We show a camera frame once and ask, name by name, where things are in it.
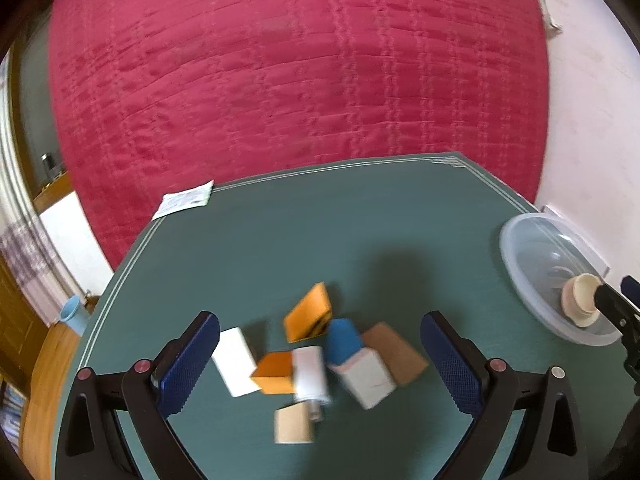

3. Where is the blue triangular block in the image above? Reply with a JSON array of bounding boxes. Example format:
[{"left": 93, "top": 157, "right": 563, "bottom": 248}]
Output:
[{"left": 326, "top": 318, "right": 364, "bottom": 366}]

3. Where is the brown wooden block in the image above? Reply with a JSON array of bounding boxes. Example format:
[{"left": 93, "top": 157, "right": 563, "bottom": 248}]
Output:
[{"left": 361, "top": 322, "right": 428, "bottom": 386}]

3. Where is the red quilted bedspread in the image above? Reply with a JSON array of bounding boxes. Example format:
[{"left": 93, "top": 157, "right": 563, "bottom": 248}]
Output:
[{"left": 49, "top": 0, "right": 549, "bottom": 266}]

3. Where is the white pink cube block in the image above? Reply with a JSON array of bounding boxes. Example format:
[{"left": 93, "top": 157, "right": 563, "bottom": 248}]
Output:
[{"left": 329, "top": 347, "right": 396, "bottom": 410}]

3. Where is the beige wooden block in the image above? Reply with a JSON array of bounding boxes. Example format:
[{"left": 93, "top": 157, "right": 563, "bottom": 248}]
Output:
[{"left": 273, "top": 401, "right": 314, "bottom": 444}]

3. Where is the orange striped triangular block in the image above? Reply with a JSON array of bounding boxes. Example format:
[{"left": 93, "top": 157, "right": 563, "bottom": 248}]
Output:
[{"left": 283, "top": 282, "right": 333, "bottom": 344}]

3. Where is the cream plastic cup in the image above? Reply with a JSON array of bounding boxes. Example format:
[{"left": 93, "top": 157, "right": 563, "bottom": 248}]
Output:
[{"left": 561, "top": 273, "right": 601, "bottom": 328}]

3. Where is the blue waste bin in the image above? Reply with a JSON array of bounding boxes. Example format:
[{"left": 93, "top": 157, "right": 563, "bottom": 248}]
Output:
[{"left": 58, "top": 296, "right": 90, "bottom": 337}]

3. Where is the white paper sheet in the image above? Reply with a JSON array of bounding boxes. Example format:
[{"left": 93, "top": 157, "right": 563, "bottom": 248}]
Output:
[{"left": 152, "top": 180, "right": 215, "bottom": 220}]

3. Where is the white cylinder block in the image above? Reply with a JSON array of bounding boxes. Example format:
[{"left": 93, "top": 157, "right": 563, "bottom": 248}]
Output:
[{"left": 292, "top": 346, "right": 331, "bottom": 422}]

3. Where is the green table mat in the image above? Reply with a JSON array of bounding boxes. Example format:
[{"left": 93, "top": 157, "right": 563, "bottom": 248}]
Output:
[{"left": 72, "top": 155, "right": 636, "bottom": 479}]

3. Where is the clear plastic bowl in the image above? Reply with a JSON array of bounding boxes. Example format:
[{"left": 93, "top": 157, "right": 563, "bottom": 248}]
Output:
[{"left": 499, "top": 212, "right": 620, "bottom": 347}]

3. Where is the orange striped wedge block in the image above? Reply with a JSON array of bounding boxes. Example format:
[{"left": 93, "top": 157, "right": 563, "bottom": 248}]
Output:
[{"left": 250, "top": 351, "right": 295, "bottom": 396}]

